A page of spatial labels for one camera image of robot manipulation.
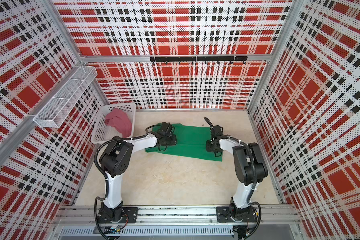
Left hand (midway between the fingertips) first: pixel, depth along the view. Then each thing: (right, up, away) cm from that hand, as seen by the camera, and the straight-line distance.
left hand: (175, 142), depth 100 cm
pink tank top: (-43, +17, +8) cm, 47 cm away
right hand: (+23, -4, -3) cm, 24 cm away
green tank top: (+11, +1, -2) cm, 12 cm away
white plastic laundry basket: (-52, +7, +1) cm, 52 cm away
